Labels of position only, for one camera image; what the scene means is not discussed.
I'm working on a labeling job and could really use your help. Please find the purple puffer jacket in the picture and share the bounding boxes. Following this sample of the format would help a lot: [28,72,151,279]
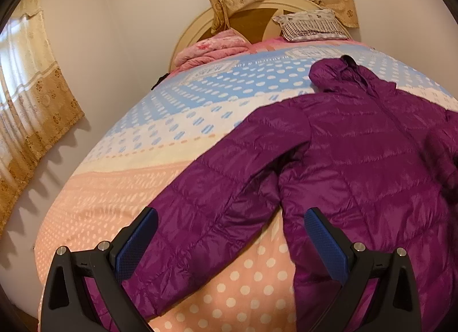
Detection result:
[125,55,457,331]

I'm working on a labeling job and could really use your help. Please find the polka dot bed cover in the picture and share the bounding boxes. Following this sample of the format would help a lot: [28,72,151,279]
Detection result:
[35,41,457,331]

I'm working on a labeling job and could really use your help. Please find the beige side window curtain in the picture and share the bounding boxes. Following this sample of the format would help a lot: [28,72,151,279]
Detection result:
[1,0,84,226]

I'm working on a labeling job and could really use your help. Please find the black object beside bed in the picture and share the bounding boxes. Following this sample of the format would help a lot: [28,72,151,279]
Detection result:
[151,73,169,91]

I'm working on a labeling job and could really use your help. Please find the striped patterned pillow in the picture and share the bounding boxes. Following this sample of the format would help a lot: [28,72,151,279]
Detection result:
[272,9,351,42]

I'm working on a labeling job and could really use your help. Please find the pink folded quilt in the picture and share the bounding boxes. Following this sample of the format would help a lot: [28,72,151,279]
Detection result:
[173,29,252,72]

